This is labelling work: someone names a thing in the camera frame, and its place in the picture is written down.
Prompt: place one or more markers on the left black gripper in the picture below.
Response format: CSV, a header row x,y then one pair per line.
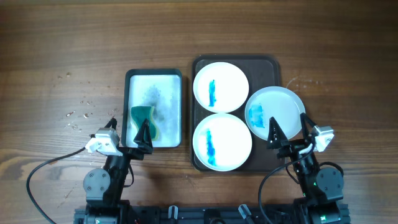
x,y
143,147

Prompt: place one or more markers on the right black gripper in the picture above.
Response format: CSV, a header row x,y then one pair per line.
x,y
292,145

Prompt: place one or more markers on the green and yellow sponge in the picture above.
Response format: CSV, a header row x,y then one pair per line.
x,y
139,114

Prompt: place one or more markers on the pale grey plate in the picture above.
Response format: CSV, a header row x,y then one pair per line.
x,y
274,102

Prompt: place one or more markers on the white plate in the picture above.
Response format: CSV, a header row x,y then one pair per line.
x,y
222,142
220,87

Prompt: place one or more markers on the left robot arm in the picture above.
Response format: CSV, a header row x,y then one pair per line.
x,y
104,186

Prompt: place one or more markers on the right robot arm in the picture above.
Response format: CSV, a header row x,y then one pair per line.
x,y
321,183

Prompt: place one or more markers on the black tray with white water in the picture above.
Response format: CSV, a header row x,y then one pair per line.
x,y
160,89

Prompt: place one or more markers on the dark brown serving tray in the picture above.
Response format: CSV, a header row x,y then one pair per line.
x,y
261,71

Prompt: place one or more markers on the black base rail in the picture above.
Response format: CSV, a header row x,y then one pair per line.
x,y
282,213

